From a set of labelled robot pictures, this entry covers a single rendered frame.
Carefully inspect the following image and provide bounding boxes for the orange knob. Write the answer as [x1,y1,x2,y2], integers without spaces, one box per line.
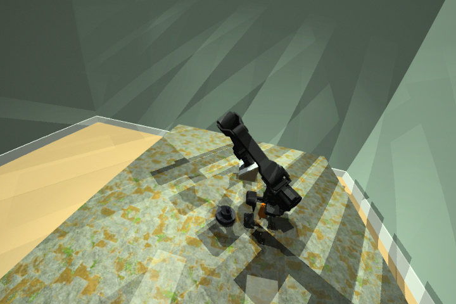
[258,203,267,218]

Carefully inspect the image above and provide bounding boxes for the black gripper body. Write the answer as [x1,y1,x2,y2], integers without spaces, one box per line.
[246,186,291,212]

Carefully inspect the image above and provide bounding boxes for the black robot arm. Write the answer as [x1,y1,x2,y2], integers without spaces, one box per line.
[217,111,302,217]

